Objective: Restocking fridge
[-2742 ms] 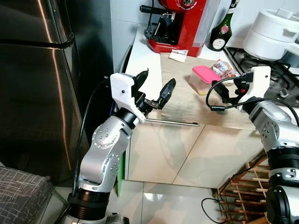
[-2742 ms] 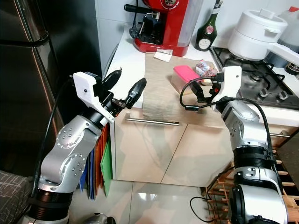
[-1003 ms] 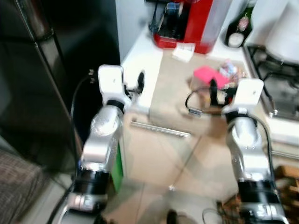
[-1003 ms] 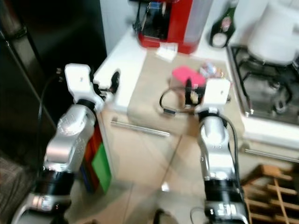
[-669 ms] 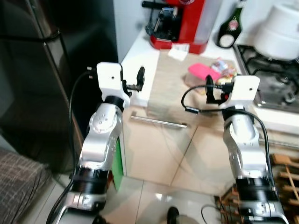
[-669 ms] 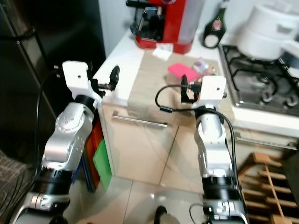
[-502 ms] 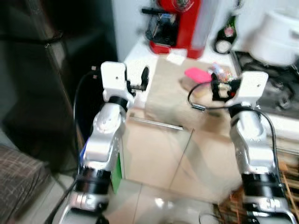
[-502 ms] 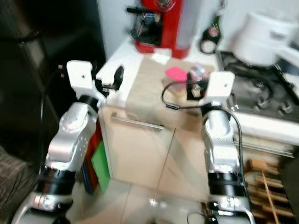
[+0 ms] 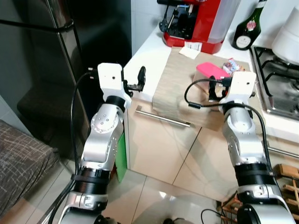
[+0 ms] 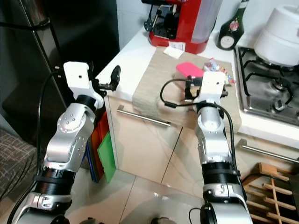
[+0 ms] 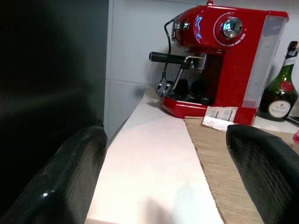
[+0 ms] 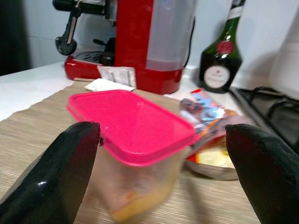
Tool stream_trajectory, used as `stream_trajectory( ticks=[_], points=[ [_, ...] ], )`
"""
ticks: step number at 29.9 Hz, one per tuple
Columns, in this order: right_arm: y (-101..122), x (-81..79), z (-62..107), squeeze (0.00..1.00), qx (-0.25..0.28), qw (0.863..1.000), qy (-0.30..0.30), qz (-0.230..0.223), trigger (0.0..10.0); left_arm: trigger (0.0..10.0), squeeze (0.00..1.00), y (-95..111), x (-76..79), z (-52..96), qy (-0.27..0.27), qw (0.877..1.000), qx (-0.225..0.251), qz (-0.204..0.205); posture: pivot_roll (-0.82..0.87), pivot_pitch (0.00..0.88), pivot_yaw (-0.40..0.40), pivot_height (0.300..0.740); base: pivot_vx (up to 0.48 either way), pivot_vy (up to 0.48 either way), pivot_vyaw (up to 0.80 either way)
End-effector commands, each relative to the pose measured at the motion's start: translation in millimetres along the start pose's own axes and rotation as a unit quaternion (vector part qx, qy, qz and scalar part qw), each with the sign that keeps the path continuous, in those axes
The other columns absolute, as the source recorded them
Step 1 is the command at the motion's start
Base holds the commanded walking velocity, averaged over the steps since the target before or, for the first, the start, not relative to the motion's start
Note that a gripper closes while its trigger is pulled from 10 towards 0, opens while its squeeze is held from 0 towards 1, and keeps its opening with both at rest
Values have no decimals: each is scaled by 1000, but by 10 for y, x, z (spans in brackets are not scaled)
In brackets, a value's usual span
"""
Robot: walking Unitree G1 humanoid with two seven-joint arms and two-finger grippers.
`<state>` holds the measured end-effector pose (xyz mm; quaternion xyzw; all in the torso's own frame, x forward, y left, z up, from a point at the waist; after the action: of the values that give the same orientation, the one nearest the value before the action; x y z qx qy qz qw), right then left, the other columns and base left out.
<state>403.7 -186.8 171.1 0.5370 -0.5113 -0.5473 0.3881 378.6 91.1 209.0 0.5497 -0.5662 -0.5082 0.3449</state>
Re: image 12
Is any beige woven placemat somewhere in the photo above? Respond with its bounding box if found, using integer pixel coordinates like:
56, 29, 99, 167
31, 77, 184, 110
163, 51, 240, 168
0, 79, 260, 224

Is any white paper slip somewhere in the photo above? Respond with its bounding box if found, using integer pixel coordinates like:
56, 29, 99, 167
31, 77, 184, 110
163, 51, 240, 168
84, 78, 136, 92

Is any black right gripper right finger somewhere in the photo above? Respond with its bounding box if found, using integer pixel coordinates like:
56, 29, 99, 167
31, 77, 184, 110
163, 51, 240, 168
225, 123, 299, 224

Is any shallow metal bowl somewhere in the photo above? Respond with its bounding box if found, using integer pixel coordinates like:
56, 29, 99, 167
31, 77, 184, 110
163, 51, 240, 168
184, 137, 239, 182

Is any pink lid plastic container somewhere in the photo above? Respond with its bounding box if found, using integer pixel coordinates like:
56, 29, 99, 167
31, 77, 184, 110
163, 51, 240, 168
66, 89, 201, 222

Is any colourful snack packet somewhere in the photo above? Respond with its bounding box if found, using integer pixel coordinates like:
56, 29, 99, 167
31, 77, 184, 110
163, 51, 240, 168
179, 88, 254, 152

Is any black glossy tall appliance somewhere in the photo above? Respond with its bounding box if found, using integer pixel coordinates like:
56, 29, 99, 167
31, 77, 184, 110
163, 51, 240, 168
0, 0, 32, 77

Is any red coffee machine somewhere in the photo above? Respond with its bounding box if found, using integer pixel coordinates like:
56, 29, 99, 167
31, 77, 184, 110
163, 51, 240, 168
52, 0, 197, 95

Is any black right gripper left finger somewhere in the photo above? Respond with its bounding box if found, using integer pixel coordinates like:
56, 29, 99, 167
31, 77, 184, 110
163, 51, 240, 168
0, 121, 101, 224

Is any steel gas stove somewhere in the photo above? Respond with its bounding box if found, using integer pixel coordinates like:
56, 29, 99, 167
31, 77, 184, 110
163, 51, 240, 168
230, 86, 299, 154

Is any dark green liqueur bottle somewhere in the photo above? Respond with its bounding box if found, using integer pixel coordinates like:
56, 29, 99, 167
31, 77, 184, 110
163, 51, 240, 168
198, 0, 247, 94

